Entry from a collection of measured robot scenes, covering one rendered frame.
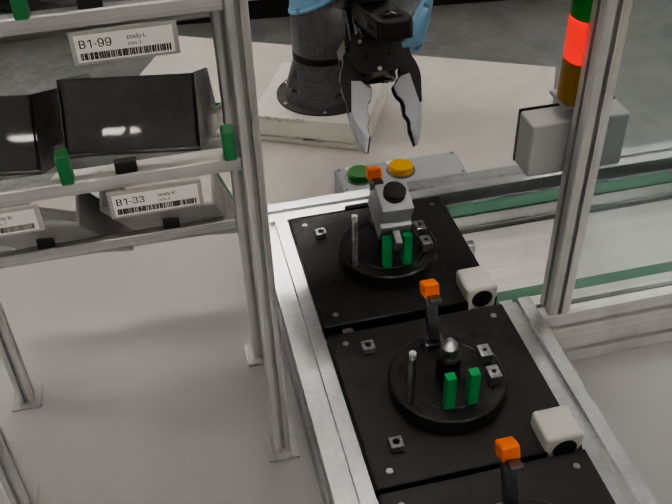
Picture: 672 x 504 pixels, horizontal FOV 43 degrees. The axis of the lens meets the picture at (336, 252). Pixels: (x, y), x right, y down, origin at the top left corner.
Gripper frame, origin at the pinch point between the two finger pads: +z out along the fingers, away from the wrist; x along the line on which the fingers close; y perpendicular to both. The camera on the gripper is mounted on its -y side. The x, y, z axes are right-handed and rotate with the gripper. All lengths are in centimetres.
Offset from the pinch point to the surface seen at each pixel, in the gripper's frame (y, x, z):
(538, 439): -13.8, -7.4, 37.9
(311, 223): 20.9, 9.0, 8.0
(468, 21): 280, -118, -86
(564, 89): -16.3, -16.6, -0.5
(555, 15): 276, -160, -82
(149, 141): -22.2, 29.2, -0.5
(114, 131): -22.1, 32.3, -2.0
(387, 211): 2.5, 1.4, 8.9
